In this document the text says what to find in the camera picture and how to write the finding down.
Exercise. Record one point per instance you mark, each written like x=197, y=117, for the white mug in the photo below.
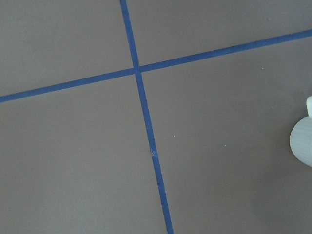
x=301, y=137

